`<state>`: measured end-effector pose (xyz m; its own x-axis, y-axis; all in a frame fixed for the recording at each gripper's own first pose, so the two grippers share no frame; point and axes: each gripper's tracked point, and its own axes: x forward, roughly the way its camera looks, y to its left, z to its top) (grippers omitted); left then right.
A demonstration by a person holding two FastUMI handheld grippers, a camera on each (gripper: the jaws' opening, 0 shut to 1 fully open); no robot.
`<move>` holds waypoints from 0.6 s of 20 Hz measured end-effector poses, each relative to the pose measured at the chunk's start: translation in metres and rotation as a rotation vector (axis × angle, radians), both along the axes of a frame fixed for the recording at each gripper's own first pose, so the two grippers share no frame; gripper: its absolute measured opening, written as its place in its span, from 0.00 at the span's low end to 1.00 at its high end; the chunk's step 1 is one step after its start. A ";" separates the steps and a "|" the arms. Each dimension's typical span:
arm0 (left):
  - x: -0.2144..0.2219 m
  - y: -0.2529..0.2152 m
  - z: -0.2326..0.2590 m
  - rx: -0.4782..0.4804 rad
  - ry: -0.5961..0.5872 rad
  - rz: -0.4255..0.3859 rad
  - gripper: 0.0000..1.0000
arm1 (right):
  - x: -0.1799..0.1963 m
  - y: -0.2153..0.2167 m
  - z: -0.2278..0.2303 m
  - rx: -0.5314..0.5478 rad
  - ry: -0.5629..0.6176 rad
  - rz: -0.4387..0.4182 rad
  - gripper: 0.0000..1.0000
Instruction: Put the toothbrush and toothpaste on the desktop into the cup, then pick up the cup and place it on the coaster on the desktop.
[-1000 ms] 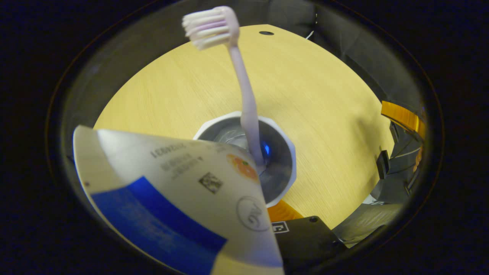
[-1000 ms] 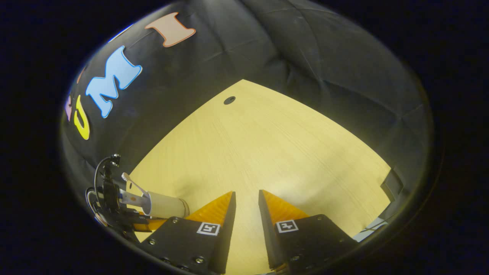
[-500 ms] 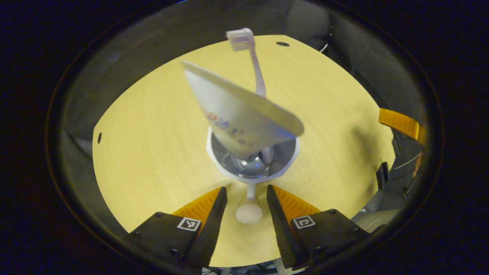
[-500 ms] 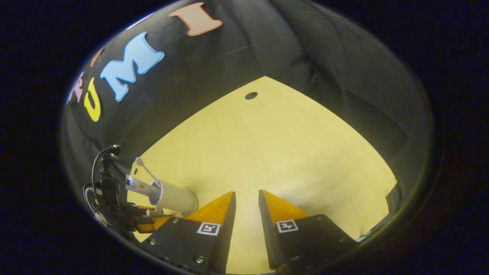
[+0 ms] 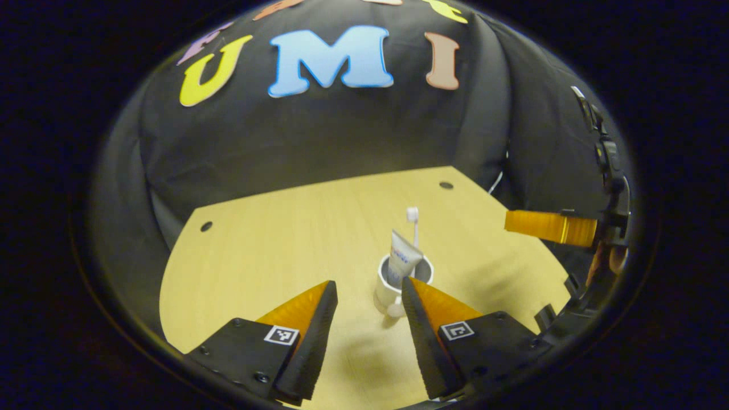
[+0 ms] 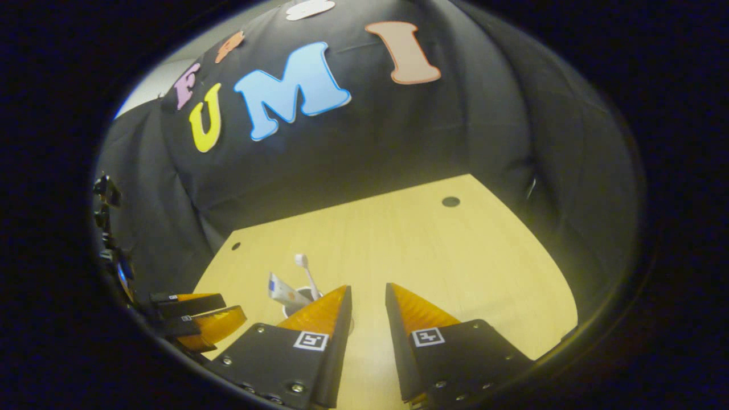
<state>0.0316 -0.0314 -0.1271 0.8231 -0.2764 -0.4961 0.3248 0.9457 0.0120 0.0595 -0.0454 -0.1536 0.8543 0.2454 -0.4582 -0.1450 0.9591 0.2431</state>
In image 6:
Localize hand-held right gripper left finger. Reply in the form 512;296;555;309
204;285;354;410

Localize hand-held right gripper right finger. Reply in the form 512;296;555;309
385;282;535;409

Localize white cup with wooden handle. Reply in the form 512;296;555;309
282;286;355;335

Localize white and blue toothpaste tube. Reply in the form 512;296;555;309
268;272;313;309

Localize white toothbrush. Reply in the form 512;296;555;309
294;254;323;302

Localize light wooden desktop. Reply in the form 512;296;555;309
193;174;579;410

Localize black backdrop cloth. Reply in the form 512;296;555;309
94;0;647;342

